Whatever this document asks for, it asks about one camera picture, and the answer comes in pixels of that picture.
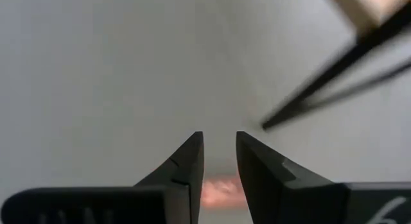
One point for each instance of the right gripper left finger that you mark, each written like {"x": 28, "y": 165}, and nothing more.
{"x": 180, "y": 192}

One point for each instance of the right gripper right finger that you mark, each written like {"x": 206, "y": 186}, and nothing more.
{"x": 273, "y": 192}

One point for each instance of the wooden shelf black metal legs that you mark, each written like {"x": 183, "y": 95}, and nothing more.
{"x": 363, "y": 46}

